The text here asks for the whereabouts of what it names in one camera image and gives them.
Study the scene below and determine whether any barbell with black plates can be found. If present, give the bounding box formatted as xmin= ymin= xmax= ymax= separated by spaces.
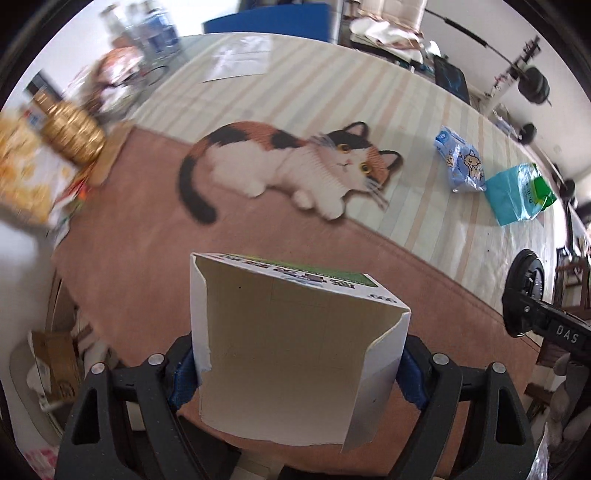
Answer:
xmin=425 ymin=7 xmax=553 ymax=108

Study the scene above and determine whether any teal green plastic bag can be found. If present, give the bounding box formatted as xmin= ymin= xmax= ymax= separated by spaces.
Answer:
xmin=483 ymin=162 xmax=559 ymax=227

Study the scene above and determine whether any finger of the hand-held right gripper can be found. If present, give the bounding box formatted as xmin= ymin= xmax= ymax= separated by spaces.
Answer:
xmin=503 ymin=292 xmax=556 ymax=336

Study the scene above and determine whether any gold grenade-shaped bottle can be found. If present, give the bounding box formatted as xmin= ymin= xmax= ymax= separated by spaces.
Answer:
xmin=25 ymin=71 xmax=108 ymax=165

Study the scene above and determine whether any curl bar with plate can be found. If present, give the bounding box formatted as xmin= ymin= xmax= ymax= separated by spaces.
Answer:
xmin=516 ymin=122 xmax=579 ymax=200

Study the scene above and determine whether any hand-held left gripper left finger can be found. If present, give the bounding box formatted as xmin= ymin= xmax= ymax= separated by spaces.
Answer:
xmin=54 ymin=335 xmax=204 ymax=480

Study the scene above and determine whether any cat print table mat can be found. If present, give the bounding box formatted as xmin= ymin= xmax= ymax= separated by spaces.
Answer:
xmin=50 ymin=32 xmax=580 ymax=480

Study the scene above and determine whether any small red packet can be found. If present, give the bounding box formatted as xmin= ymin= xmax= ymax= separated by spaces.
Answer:
xmin=59 ymin=174 xmax=89 ymax=219

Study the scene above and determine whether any clear glass bottle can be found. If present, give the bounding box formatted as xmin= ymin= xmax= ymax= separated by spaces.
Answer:
xmin=100 ymin=2 xmax=129 ymax=43

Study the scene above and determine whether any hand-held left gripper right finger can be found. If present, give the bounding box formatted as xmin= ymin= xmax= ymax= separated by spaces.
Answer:
xmin=392 ymin=335 xmax=536 ymax=480

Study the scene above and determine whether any yellow snack bag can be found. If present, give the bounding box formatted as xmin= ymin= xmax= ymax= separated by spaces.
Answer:
xmin=0 ymin=113 xmax=80 ymax=228

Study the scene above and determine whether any white carton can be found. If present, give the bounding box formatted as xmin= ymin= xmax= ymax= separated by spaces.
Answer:
xmin=189 ymin=252 xmax=412 ymax=454

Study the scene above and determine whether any beige cloth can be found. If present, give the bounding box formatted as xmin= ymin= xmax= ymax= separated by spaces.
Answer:
xmin=350 ymin=17 xmax=426 ymax=52

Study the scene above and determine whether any blue tissue pack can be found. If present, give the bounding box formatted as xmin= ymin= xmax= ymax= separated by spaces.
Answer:
xmin=433 ymin=124 xmax=488 ymax=194

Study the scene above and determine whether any clear plastic bag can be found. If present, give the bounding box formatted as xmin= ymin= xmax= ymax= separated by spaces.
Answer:
xmin=200 ymin=34 xmax=274 ymax=84

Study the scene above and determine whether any person's right hand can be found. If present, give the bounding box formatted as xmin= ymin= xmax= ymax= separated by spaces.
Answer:
xmin=551 ymin=353 xmax=591 ymax=444

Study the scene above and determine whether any pink cloth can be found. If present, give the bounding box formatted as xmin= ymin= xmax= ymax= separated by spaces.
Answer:
xmin=22 ymin=444 xmax=62 ymax=480

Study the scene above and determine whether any cardboard box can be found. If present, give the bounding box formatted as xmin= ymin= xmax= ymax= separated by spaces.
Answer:
xmin=29 ymin=329 xmax=85 ymax=408

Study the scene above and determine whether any red white snack packet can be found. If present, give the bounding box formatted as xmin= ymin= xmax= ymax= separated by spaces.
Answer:
xmin=93 ymin=46 xmax=145 ymax=95

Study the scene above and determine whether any dark wooden chair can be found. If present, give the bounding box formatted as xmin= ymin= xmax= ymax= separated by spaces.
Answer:
xmin=553 ymin=244 xmax=591 ymax=303

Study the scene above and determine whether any black weight bench pad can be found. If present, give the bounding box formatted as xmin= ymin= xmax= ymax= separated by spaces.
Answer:
xmin=433 ymin=55 xmax=471 ymax=105

